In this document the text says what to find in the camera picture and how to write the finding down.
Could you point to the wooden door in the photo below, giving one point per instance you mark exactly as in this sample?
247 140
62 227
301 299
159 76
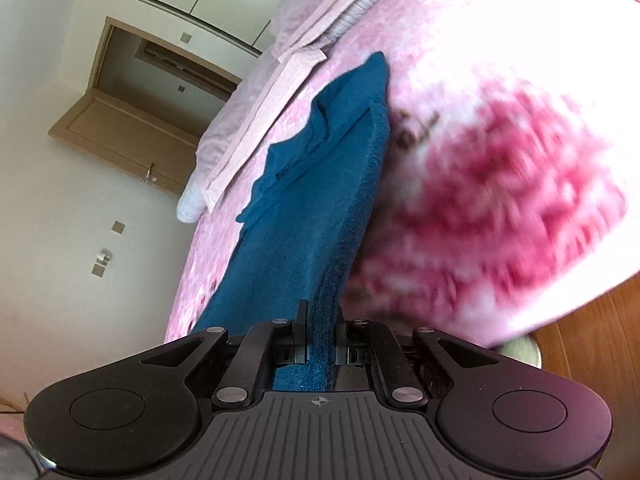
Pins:
125 140

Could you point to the pink floral blanket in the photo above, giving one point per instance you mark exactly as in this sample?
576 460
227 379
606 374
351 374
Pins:
500 110

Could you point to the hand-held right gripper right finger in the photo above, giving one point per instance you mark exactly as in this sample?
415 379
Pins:
342 341

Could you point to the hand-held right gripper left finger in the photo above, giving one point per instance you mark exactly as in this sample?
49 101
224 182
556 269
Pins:
300 332

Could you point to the white pillow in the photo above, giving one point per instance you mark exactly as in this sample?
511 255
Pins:
190 207

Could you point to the pale round object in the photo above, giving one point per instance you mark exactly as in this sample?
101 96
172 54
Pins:
520 349

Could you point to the small white object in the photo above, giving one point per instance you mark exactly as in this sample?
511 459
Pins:
104 257

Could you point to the wooden door frame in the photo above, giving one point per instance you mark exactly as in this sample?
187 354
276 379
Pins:
107 50

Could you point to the pale pink quilt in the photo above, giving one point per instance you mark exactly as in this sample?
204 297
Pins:
260 110

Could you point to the person's grey clothing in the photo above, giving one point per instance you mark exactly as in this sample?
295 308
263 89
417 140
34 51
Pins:
17 460

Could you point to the white wardrobe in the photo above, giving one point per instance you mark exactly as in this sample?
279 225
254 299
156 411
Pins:
225 0

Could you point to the teal blue sweater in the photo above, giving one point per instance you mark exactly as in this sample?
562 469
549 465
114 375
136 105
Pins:
310 200

